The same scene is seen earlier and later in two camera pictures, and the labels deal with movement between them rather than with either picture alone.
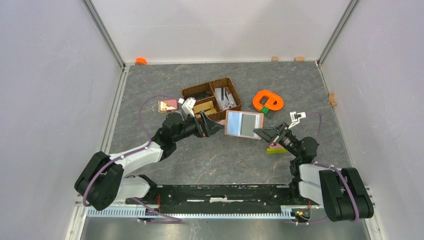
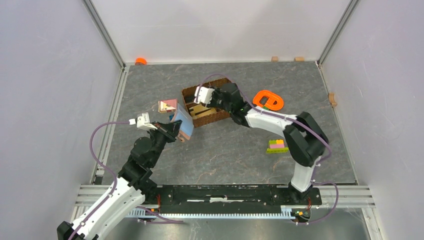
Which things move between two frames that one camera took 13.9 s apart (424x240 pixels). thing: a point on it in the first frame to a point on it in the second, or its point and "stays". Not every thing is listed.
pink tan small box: (167, 105) stays
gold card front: (204, 107) stays
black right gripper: (268, 134) to (216, 91)
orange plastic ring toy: (272, 98) stays
